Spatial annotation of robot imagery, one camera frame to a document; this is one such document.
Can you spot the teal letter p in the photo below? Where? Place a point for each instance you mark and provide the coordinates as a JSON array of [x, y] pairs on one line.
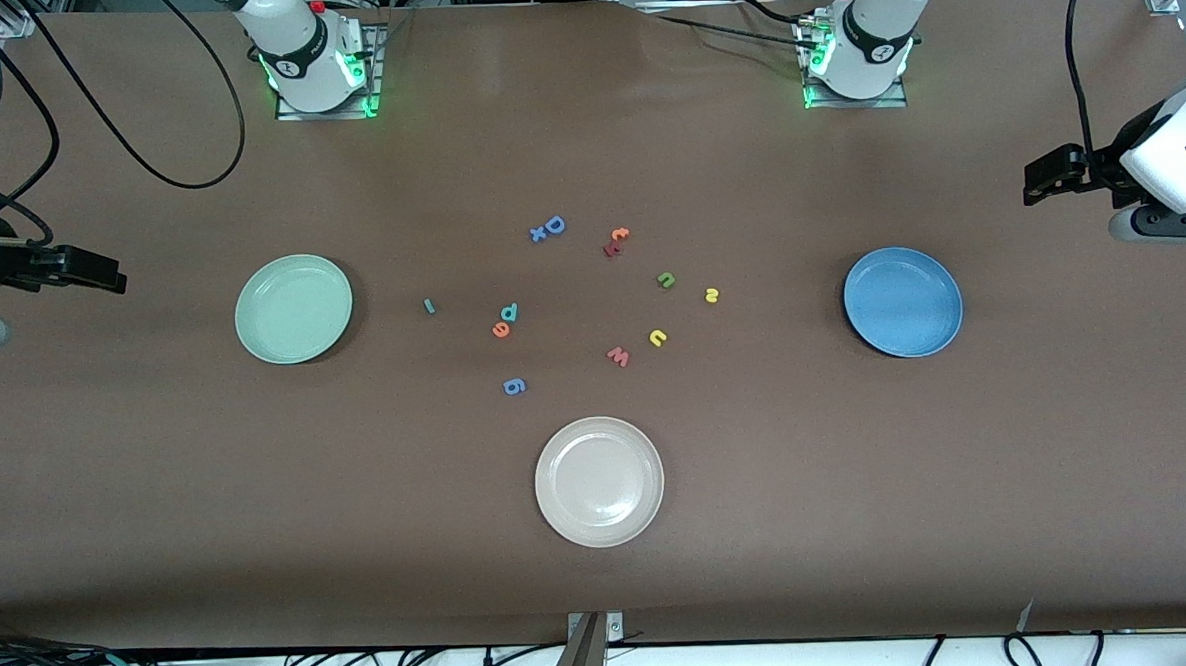
[[512, 310]]

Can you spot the blue letter g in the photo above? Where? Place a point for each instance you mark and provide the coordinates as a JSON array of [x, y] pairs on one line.
[[514, 385]]

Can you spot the red letter w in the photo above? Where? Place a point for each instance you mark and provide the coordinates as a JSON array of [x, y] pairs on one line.
[[618, 357]]

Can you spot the beige plate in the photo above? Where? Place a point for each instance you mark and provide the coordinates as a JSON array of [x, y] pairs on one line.
[[600, 482]]

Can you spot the brown table cover sheet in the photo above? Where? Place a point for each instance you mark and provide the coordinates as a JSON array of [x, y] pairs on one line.
[[362, 533]]

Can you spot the blue plate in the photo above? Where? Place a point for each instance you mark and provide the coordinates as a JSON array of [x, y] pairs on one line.
[[902, 302]]

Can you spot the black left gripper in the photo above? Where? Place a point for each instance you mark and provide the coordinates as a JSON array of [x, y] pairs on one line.
[[1112, 159]]

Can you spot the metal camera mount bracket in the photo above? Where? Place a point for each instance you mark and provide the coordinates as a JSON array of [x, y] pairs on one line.
[[585, 659]]

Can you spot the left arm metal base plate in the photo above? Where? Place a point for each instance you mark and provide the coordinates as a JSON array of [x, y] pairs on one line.
[[853, 104]]

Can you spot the yellow letter u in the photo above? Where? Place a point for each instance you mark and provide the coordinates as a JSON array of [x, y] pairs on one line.
[[654, 341]]

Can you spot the dark red letter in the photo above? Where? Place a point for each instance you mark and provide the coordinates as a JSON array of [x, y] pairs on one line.
[[610, 248]]

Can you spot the blue letter D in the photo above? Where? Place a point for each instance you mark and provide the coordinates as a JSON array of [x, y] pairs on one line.
[[548, 225]]

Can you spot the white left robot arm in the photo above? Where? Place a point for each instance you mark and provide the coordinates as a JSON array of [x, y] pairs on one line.
[[876, 50]]

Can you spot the light green plate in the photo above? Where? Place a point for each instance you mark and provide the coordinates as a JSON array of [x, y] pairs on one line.
[[294, 309]]

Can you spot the green letter u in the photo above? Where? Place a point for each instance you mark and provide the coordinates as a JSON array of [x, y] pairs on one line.
[[663, 281]]

